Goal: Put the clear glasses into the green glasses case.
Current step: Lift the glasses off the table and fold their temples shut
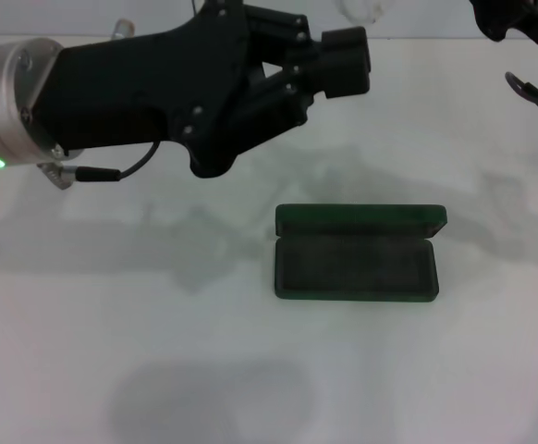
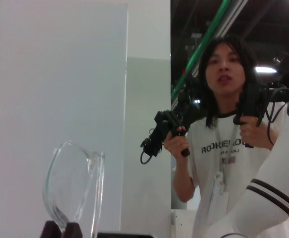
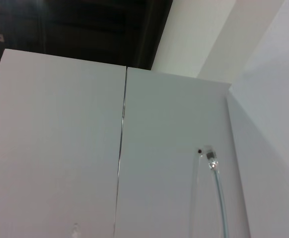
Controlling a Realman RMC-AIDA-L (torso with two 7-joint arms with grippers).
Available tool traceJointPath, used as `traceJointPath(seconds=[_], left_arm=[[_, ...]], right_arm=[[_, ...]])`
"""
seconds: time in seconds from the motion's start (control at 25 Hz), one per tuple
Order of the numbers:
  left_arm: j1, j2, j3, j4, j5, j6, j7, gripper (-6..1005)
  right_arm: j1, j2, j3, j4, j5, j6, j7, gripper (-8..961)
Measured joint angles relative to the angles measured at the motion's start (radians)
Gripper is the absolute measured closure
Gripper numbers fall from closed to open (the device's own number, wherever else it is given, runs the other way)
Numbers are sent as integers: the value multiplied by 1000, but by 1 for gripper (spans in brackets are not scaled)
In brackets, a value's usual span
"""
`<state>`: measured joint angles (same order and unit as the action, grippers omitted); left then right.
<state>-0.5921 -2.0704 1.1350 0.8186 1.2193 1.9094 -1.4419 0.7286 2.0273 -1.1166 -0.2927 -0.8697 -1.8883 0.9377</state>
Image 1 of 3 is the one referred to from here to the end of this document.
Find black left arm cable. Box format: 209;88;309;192
37;140;163;191

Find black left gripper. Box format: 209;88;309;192
32;0;263;180

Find green glasses case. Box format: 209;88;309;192
275;203;449;302

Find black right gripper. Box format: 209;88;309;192
469;0;538;66

